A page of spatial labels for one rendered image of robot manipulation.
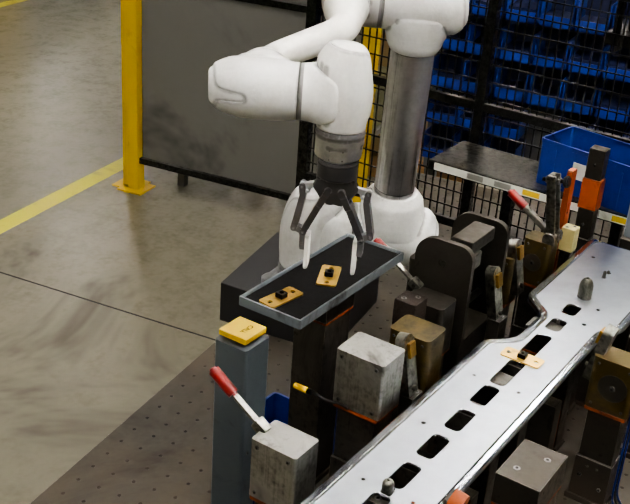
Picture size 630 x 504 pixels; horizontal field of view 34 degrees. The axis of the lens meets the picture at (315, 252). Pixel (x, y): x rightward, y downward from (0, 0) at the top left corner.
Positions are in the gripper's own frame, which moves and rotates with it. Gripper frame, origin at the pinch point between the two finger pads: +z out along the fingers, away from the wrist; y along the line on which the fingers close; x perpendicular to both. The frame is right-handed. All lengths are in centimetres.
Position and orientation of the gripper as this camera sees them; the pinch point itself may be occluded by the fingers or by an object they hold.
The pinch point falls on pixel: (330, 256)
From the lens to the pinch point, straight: 198.4
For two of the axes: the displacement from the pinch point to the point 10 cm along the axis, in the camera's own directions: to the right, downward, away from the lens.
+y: 9.8, 1.3, -1.2
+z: -0.7, 9.0, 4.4
